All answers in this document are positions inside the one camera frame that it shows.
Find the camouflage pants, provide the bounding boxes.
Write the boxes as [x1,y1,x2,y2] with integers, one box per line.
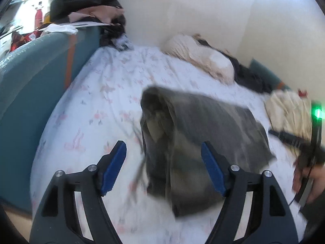
[141,87,274,217]

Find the person's right hand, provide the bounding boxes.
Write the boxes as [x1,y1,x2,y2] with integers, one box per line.
[292,159,324,207]

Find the cream bear print duvet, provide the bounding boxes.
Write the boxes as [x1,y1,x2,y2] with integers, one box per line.
[264,90,312,141]

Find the floral white bed sheet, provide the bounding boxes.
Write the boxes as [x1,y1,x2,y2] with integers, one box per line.
[30,44,308,244]

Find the beige pillow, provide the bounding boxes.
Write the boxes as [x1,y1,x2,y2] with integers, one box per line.
[161,34,235,84]

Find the teal bed footboard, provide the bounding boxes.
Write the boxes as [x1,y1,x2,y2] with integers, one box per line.
[1,27,100,215]

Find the white paper sheet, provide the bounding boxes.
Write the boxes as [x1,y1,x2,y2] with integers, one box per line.
[40,22,110,35]

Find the dark hanging clothes pile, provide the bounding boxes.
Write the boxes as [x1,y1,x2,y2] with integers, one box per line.
[50,0,133,51]

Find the teal cushion by wall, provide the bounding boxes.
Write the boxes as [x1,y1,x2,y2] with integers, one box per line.
[249,58,290,90]

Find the black clothes by wall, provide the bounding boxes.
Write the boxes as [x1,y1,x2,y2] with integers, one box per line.
[193,34,273,94]

